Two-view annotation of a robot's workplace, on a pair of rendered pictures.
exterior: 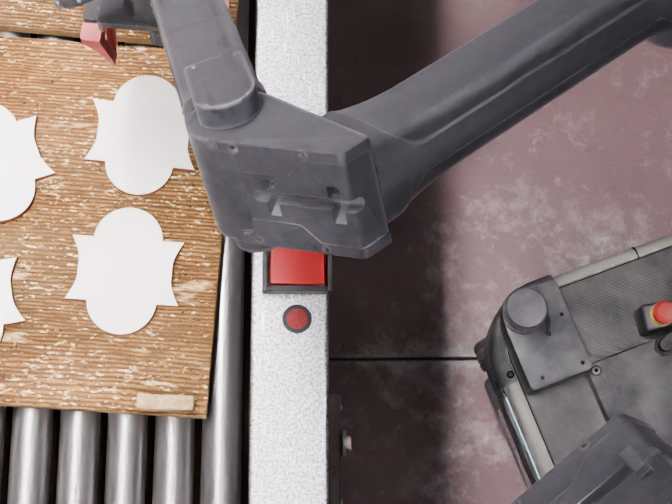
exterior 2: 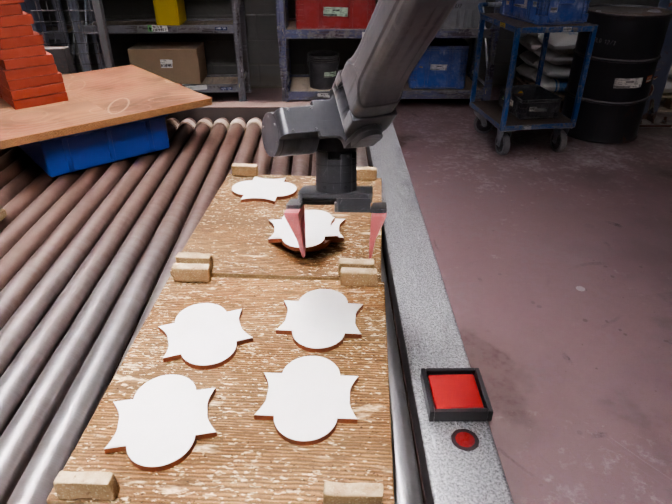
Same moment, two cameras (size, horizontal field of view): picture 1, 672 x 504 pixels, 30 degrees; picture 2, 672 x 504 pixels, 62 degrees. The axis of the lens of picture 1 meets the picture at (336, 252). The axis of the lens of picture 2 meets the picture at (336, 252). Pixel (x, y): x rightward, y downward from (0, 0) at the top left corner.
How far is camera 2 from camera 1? 83 cm
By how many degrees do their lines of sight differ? 44
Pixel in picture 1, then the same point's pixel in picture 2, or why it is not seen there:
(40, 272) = (234, 401)
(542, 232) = not seen: outside the picture
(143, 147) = (321, 323)
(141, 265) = (322, 391)
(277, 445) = not seen: outside the picture
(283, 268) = (445, 397)
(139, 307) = (322, 420)
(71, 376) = (255, 480)
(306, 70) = (432, 295)
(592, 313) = not seen: outside the picture
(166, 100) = (337, 299)
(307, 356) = (483, 469)
